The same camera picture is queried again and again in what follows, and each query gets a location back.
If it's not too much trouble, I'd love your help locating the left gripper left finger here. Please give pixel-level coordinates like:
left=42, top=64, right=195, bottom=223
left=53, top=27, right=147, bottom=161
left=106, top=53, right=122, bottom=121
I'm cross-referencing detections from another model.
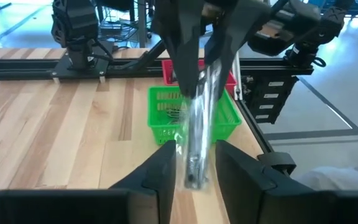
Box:
left=0, top=139, right=178, bottom=224

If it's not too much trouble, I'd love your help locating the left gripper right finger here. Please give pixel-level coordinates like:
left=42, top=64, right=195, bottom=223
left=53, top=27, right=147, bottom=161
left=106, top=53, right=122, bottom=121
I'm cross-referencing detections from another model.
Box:
left=214, top=139, right=358, bottom=224

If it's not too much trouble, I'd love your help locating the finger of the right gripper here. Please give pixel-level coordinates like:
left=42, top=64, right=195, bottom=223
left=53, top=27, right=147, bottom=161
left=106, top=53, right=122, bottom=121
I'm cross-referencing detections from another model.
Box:
left=204, top=0, right=272, bottom=98
left=154, top=0, right=205, bottom=99

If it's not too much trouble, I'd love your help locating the red plastic basket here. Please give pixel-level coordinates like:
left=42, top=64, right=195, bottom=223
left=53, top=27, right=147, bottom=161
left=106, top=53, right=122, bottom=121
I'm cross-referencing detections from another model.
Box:
left=161, top=58, right=239, bottom=95

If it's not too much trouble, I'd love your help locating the black table clamp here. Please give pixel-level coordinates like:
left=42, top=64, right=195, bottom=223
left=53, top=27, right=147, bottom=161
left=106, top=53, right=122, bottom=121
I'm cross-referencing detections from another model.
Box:
left=257, top=151, right=298, bottom=175

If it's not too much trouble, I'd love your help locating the white metal bar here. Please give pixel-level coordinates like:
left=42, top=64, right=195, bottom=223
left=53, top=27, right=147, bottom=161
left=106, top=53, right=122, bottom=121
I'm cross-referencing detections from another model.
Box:
left=232, top=51, right=242, bottom=101

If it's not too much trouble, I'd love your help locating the black drawer unit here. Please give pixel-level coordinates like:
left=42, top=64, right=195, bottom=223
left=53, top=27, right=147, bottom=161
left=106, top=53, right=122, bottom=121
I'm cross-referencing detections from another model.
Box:
left=241, top=74, right=300, bottom=124

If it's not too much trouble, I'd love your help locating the green plastic basket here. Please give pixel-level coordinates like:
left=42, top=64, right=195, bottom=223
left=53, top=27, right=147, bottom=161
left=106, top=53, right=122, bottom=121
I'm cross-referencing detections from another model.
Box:
left=147, top=85, right=243, bottom=146

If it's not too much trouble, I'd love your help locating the black aluminium table frame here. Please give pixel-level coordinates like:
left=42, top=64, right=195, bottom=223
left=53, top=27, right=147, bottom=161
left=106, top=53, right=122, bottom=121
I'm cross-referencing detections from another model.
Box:
left=0, top=57, right=315, bottom=175

